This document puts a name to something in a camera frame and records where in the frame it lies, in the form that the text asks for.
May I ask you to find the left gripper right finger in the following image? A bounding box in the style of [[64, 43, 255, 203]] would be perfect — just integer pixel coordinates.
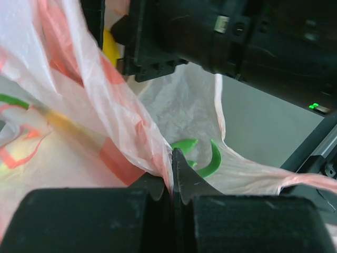
[[172, 148, 335, 252]]

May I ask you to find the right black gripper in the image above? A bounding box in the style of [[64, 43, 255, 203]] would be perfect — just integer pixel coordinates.
[[80, 0, 253, 82]]

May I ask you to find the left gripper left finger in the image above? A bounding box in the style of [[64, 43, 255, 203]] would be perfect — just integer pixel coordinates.
[[1, 173, 171, 252]]

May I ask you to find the yellow banana bunch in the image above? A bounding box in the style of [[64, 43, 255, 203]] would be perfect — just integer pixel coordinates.
[[103, 28, 121, 67]]

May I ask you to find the pink plastic bag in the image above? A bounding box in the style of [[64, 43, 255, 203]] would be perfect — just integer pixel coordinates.
[[0, 0, 337, 197]]

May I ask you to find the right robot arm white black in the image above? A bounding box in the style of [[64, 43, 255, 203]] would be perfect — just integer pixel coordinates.
[[110, 1, 336, 115]]

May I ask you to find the green plastic leaf stem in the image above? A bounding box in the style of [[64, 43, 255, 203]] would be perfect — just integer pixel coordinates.
[[170, 139, 222, 179]]

